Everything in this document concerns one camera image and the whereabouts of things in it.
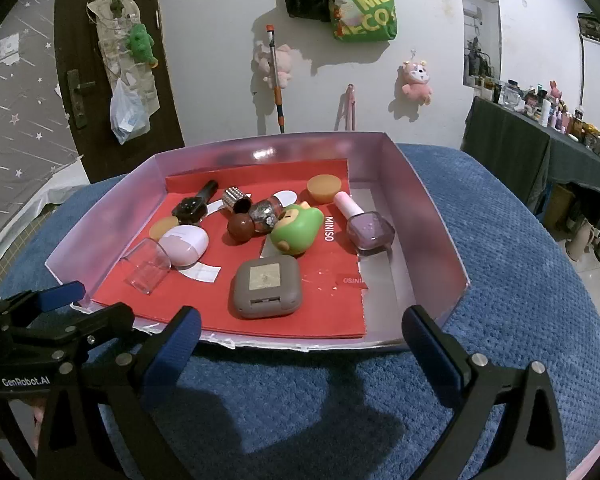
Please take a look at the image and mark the clear plastic cup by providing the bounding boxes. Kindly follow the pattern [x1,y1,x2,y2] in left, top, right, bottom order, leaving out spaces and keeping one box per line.
[120,238,171,295]

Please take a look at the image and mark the pink earbuds case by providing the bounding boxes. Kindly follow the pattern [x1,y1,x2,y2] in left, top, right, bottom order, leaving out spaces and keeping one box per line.
[158,224,209,268]

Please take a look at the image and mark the grey square case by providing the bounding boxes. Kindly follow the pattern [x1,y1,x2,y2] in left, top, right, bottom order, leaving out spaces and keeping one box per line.
[232,255,302,320]

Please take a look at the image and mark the glitter bottle brown ball cap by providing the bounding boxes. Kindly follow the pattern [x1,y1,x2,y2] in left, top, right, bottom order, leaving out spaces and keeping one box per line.
[227,195,284,243]

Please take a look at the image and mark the green frog toy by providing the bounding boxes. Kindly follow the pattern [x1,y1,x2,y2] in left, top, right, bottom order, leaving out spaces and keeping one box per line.
[270,202,324,256]

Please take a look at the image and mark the orange round cap near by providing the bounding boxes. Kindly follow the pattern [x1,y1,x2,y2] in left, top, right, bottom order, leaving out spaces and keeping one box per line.
[148,216,180,242]

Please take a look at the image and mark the orange round cap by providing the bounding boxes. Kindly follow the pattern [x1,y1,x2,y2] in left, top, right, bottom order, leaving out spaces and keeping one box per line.
[306,174,342,204]
[148,216,180,242]

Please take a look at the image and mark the black small bottle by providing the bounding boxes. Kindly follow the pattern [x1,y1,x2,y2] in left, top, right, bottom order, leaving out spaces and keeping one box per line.
[172,180,219,224]

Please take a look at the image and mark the white plastic bag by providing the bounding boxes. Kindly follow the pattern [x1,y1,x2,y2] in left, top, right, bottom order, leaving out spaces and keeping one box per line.
[110,79,150,145]

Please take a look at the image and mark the dark wooden door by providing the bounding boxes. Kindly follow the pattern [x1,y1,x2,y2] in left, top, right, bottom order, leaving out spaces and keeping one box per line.
[54,0,184,182]

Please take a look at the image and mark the red paper liner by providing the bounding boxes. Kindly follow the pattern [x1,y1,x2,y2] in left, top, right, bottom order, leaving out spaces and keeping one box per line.
[90,157,370,340]

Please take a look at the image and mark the purple nail polish bottle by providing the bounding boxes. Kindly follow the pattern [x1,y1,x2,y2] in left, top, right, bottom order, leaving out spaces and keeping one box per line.
[334,191,396,252]

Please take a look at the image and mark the green plush on door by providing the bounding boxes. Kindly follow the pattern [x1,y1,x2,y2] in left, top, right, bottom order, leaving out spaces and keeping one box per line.
[126,23,159,68]

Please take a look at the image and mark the pink cardboard tray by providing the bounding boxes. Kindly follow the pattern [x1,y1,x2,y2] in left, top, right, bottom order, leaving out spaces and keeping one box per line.
[46,132,469,352]

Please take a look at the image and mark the dark green covered side table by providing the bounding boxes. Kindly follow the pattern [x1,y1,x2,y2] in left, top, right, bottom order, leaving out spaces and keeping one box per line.
[460,96,600,210]

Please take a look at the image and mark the orange round cap far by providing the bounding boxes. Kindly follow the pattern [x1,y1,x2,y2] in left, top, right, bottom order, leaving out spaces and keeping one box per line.
[306,174,342,204]

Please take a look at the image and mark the pink plush toy left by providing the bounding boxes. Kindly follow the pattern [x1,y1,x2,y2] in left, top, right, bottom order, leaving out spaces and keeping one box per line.
[253,41,292,89]

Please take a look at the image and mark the pink plush toy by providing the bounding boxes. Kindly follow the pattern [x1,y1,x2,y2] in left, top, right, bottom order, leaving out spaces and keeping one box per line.
[253,41,292,89]
[401,61,432,105]

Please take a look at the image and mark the white cabinet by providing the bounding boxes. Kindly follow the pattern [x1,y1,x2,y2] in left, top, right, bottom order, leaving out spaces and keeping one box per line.
[578,13,600,130]

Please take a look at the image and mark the pink hanging clip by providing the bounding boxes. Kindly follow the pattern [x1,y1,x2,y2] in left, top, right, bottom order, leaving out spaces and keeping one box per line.
[344,84,356,131]

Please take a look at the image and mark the pink plush toy right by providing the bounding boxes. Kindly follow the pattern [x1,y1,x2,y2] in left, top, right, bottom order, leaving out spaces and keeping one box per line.
[401,61,432,105]

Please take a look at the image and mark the green tote bag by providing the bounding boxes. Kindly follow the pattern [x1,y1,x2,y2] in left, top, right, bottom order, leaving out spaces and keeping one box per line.
[329,0,398,44]

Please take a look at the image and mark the door handle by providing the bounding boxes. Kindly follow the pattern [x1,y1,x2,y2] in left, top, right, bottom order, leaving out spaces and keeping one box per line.
[66,70,96,129]

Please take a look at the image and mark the orange handled stick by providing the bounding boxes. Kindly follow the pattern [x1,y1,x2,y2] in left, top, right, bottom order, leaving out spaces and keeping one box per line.
[266,24,285,134]

